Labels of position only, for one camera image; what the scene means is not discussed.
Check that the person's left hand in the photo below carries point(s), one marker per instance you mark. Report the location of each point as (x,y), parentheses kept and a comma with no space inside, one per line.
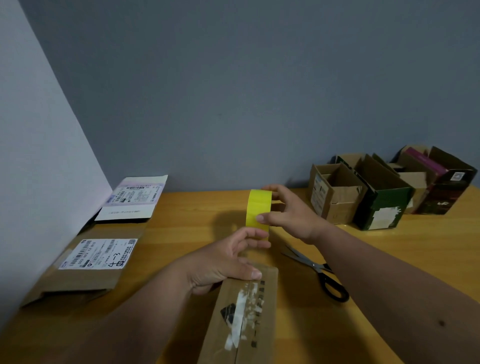
(217,262)

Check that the person's right hand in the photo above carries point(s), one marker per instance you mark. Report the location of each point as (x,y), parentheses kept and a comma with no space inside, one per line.
(296,217)

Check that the yellow tape roll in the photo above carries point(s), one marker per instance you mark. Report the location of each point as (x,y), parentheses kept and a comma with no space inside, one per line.
(257,210)

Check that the brown carton with label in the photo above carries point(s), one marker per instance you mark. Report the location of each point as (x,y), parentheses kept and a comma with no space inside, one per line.
(337,202)

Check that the black scissors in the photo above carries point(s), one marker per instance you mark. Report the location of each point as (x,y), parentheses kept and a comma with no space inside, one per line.
(322,273)

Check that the plain brown carton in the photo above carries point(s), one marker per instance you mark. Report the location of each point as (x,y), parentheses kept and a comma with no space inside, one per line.
(262,330)

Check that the green box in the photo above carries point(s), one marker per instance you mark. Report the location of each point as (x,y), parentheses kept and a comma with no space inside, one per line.
(386,198)

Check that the black box white label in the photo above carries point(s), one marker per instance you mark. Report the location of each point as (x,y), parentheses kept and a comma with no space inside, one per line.
(131,198)

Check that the small brown cardboard box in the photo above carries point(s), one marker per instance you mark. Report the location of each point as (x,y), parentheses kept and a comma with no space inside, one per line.
(418,183)

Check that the pink and black carton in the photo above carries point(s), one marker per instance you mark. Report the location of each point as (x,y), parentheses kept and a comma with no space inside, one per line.
(446,191)

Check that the person's right forearm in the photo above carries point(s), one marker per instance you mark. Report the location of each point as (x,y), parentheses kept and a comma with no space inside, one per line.
(405,296)

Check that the person's left forearm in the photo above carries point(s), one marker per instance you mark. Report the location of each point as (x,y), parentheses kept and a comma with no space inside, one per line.
(112,322)

